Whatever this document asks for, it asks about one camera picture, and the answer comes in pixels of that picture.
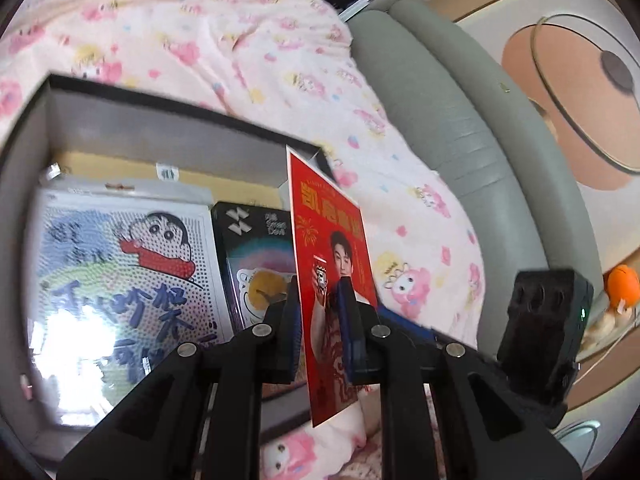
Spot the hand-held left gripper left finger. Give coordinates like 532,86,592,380
56,280,307,480

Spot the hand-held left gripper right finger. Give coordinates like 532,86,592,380
336,280,583,480

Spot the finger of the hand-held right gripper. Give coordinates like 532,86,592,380
376,305,501,367

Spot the red portrait card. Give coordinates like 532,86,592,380
286,145,378,428

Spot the black grey cardboard box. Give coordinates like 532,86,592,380
0,74,337,466

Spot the orange plush toy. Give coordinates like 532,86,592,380
582,264,640,348

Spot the black phone accessory packet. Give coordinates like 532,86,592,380
211,201,308,401

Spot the cartoon boy bead packet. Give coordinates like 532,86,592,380
25,180,236,431

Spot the grey padded headboard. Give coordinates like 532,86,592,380
345,0,606,356

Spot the pink cartoon printed blanket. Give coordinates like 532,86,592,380
0,0,486,480

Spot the cartoon wall mural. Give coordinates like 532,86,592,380
425,0,640,411

